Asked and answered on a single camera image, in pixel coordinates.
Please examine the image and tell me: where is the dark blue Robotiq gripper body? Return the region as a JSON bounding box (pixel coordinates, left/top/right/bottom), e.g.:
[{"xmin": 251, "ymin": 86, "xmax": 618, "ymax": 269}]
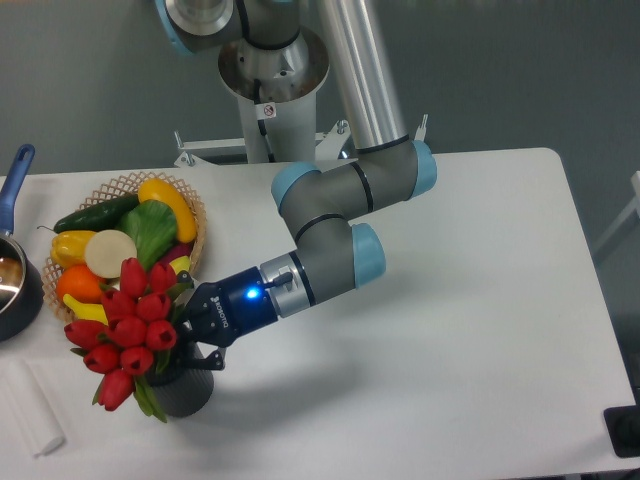
[{"xmin": 182, "ymin": 267, "xmax": 277, "ymax": 347}]

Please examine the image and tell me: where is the red tulip bouquet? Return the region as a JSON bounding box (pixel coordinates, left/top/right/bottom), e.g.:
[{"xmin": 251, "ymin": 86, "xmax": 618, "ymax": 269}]
[{"xmin": 63, "ymin": 256, "xmax": 195, "ymax": 424}]

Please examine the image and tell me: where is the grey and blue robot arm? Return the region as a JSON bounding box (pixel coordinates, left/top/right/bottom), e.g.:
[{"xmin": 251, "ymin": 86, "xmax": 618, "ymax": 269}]
[{"xmin": 156, "ymin": 1, "xmax": 437, "ymax": 370}]

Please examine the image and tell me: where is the dark grey ribbed vase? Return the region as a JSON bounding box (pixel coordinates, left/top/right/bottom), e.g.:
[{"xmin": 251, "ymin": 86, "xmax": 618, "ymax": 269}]
[{"xmin": 145, "ymin": 342, "xmax": 214, "ymax": 418}]

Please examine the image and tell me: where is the dark red chili pepper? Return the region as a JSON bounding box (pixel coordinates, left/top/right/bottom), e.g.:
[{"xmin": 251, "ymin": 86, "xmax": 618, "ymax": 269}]
[{"xmin": 158, "ymin": 243, "xmax": 192, "ymax": 266}]

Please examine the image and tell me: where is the green leafy cabbage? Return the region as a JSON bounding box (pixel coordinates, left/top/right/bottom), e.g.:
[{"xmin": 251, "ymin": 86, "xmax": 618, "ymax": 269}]
[{"xmin": 116, "ymin": 200, "xmax": 177, "ymax": 271}]

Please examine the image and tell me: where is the beige round onion slice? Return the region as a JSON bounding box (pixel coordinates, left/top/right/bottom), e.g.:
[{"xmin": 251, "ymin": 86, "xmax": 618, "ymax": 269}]
[{"xmin": 84, "ymin": 230, "xmax": 137, "ymax": 279}]

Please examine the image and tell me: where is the yellow squash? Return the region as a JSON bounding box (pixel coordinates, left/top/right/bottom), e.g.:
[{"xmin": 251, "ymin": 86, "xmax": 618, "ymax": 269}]
[{"xmin": 138, "ymin": 178, "xmax": 197, "ymax": 243}]

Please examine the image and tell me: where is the green cucumber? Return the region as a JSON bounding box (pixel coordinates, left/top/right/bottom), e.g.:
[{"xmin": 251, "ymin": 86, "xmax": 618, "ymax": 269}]
[{"xmin": 38, "ymin": 194, "xmax": 139, "ymax": 234}]

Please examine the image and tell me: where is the yellow banana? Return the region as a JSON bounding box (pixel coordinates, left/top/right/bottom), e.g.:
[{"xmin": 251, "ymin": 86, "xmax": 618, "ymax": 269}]
[{"xmin": 62, "ymin": 259, "xmax": 186, "ymax": 324}]

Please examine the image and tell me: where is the woven wicker basket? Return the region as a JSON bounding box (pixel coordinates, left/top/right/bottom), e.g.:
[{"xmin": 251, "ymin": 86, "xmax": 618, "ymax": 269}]
[{"xmin": 42, "ymin": 171, "xmax": 207, "ymax": 323}]

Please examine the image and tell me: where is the orange fruit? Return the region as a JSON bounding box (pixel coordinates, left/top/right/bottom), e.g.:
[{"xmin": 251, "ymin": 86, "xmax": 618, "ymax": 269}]
[{"xmin": 55, "ymin": 265, "xmax": 106, "ymax": 304}]

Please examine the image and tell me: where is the yellow bell pepper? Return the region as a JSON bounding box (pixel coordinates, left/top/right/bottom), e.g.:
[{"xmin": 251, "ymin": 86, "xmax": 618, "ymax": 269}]
[{"xmin": 50, "ymin": 230, "xmax": 96, "ymax": 269}]

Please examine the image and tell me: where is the white foam roll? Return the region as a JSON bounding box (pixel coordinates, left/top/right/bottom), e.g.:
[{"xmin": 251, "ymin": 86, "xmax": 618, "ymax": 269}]
[{"xmin": 1, "ymin": 360, "xmax": 66, "ymax": 458}]

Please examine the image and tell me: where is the black device at table edge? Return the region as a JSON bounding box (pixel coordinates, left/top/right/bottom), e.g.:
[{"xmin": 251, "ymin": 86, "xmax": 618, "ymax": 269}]
[{"xmin": 603, "ymin": 405, "xmax": 639, "ymax": 458}]

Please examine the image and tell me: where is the dark pot with blue handle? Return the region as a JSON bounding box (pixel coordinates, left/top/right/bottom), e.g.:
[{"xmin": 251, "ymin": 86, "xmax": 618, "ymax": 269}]
[{"xmin": 1, "ymin": 144, "xmax": 43, "ymax": 341}]

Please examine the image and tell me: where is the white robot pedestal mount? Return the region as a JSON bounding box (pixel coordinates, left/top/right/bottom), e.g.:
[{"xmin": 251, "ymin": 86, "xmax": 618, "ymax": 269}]
[{"xmin": 172, "ymin": 88, "xmax": 431, "ymax": 168}]

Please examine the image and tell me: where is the white chair frame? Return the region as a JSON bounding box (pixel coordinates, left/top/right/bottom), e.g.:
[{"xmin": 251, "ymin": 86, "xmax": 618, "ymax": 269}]
[{"xmin": 592, "ymin": 171, "xmax": 639, "ymax": 265}]

